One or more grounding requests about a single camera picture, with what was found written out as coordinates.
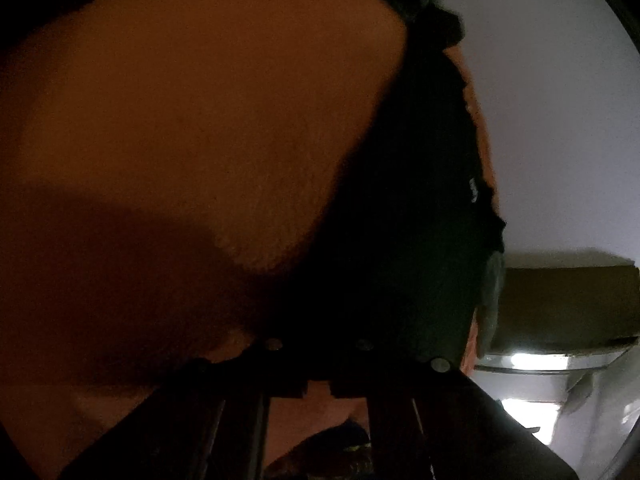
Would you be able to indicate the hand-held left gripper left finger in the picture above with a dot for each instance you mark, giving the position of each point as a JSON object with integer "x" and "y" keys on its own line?
{"x": 285, "y": 387}

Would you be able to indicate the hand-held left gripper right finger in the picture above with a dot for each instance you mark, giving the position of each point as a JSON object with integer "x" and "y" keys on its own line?
{"x": 350, "y": 385}

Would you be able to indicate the black printed t-shirt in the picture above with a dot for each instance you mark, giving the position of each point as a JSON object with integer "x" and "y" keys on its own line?
{"x": 400, "y": 210}

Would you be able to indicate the orange bed blanket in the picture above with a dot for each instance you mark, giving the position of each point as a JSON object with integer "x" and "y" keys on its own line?
{"x": 175, "y": 135}

